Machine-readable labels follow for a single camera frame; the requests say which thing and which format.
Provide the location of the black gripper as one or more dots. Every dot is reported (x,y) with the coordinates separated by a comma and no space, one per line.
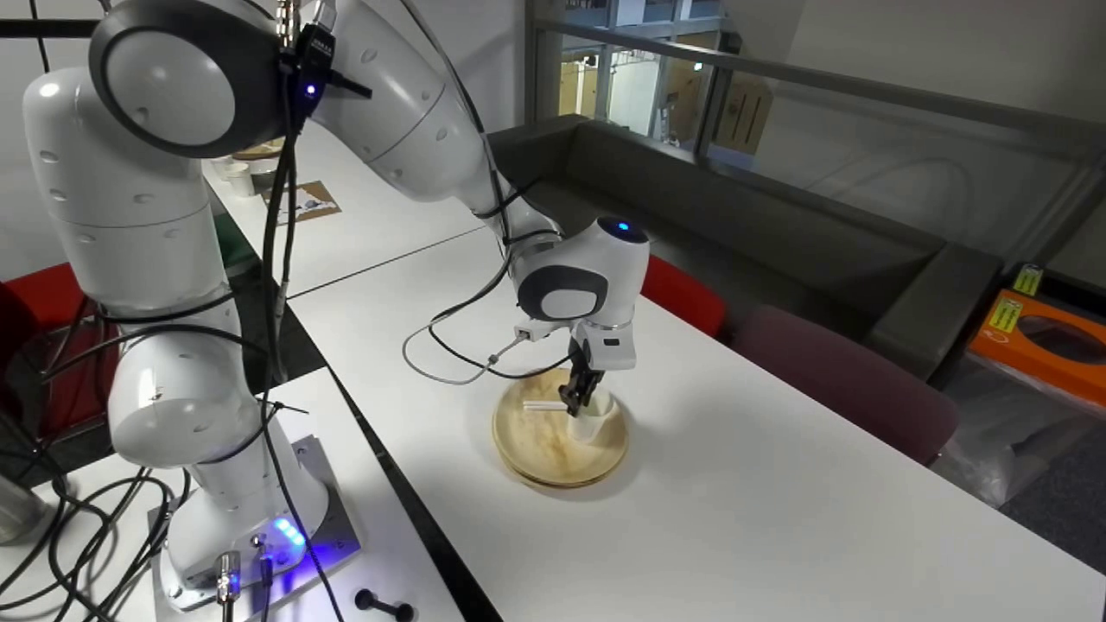
(607,347)

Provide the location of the white paper cup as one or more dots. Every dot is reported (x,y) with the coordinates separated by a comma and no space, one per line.
(596,422)

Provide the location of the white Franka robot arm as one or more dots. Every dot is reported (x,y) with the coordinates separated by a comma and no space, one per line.
(125,218)

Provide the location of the round wooden plate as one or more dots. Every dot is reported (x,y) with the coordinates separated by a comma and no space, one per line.
(542,450)

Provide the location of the red cushion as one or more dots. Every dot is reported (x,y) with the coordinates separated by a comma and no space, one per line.
(688,299)

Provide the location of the maroon chair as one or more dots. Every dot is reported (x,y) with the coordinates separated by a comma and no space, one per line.
(842,374)

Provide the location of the grey sofa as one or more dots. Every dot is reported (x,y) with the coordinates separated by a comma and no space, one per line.
(806,218)

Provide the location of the small black dumbbell-shaped knob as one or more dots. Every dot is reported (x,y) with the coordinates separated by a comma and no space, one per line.
(386,604)

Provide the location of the yellow paper sign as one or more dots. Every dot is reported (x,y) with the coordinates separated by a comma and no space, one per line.
(746,115)

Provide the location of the brown card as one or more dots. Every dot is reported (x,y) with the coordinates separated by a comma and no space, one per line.
(309,197)

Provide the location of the grey metal railing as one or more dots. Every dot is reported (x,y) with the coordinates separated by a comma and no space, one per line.
(875,86)

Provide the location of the orange box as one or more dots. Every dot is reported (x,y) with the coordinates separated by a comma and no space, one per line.
(1039,347)

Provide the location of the yellow-green label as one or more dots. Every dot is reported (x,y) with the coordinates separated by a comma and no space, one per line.
(1029,280)

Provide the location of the red chair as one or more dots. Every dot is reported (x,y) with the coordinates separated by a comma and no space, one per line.
(46,311)

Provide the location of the black overhead bar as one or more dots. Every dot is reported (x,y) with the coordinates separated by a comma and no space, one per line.
(41,25)

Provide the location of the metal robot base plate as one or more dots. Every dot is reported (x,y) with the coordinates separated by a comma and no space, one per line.
(329,519)

